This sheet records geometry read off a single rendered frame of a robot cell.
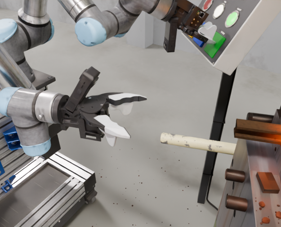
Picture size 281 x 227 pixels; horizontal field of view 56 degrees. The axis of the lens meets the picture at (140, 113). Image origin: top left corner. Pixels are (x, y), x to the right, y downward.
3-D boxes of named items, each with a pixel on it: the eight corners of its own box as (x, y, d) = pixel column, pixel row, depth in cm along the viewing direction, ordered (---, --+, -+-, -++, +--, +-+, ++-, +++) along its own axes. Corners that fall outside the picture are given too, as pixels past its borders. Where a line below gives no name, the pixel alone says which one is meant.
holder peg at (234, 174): (224, 182, 62) (226, 174, 60) (224, 173, 64) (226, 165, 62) (243, 185, 61) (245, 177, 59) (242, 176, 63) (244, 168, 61)
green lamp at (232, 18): (225, 27, 86) (228, 13, 84) (225, 23, 90) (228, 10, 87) (235, 28, 86) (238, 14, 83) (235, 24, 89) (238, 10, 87)
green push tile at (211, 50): (211, 58, 89) (225, 38, 86) (203, 49, 95) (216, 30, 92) (215, 60, 90) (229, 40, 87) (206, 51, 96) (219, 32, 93)
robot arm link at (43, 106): (48, 85, 66) (30, 102, 60) (65, 87, 65) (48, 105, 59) (54, 110, 70) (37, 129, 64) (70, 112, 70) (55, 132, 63)
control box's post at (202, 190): (197, 202, 157) (234, 14, 95) (197, 197, 161) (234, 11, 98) (203, 204, 157) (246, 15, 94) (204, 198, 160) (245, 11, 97)
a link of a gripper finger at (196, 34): (210, 40, 84) (189, 28, 81) (207, 44, 85) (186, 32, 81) (204, 35, 88) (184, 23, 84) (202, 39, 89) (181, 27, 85)
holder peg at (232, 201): (225, 210, 55) (227, 202, 54) (225, 200, 58) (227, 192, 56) (245, 215, 55) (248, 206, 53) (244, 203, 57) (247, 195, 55)
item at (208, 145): (159, 146, 110) (160, 136, 107) (162, 138, 114) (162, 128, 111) (273, 165, 101) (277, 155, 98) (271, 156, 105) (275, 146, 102)
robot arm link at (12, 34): (-15, 60, 102) (-28, 24, 94) (14, 48, 111) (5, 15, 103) (5, 67, 97) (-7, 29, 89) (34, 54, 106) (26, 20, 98)
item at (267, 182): (255, 175, 56) (256, 171, 55) (269, 175, 55) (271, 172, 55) (262, 193, 52) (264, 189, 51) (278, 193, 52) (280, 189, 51)
